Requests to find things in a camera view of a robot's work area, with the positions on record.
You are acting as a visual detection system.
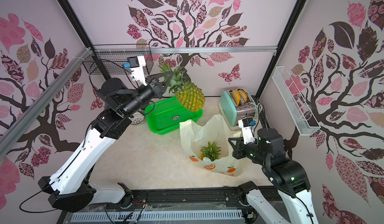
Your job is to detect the small pineapple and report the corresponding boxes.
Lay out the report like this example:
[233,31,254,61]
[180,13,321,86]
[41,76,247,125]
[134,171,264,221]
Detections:
[200,142,222,162]

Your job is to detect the large pineapple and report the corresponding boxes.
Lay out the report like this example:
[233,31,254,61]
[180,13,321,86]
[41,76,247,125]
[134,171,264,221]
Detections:
[159,62,205,112]

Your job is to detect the yellow plastic bag orange print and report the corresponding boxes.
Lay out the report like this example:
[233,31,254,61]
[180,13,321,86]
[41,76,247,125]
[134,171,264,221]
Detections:
[180,114,243,177]

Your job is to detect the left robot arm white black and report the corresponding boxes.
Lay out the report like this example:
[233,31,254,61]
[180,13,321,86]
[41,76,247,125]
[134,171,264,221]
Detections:
[38,71,174,213]

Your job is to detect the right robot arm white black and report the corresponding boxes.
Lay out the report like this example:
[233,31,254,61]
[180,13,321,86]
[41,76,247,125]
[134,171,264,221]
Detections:
[228,128,319,224]

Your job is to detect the green plastic basket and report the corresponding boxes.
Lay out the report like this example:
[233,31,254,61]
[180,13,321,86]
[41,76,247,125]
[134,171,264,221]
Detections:
[144,97,203,135]

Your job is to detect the white sink strainer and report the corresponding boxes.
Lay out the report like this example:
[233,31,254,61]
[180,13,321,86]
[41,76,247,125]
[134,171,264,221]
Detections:
[129,111,145,126]

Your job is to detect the mint green toaster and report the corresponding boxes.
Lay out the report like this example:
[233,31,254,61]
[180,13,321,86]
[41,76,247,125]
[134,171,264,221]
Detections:
[219,88,258,130]

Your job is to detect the yellow bread slice in toaster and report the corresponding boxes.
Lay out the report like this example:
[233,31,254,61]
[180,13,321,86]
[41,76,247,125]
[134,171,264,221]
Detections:
[231,90,241,106]

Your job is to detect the orange bread slice in toaster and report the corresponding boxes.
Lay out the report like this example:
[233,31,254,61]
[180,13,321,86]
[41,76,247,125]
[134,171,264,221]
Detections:
[238,89,248,103]

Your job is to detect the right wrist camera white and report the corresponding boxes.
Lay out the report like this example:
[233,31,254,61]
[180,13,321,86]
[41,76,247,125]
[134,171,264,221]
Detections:
[238,117,255,145]

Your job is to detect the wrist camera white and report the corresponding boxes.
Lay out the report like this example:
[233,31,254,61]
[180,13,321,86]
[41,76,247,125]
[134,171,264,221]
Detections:
[238,117,255,145]
[123,56,147,86]

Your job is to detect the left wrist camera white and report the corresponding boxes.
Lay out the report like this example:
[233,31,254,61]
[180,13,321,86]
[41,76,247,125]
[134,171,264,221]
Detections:
[123,56,147,86]

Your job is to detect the white toaster power cable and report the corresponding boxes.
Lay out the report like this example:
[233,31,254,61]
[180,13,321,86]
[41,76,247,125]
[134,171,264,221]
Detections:
[244,94,263,119]

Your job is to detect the black wire wall basket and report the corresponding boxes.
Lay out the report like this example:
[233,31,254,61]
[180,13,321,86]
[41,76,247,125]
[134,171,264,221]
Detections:
[82,44,156,76]

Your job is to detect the white wire wall shelf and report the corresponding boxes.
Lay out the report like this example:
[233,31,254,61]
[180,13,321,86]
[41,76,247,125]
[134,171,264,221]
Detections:
[272,66,321,136]

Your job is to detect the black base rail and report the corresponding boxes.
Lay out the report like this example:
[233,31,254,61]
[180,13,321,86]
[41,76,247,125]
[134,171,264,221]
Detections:
[56,185,316,224]

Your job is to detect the white slotted cable duct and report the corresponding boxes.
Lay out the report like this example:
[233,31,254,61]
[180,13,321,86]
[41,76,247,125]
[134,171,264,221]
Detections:
[68,210,243,224]

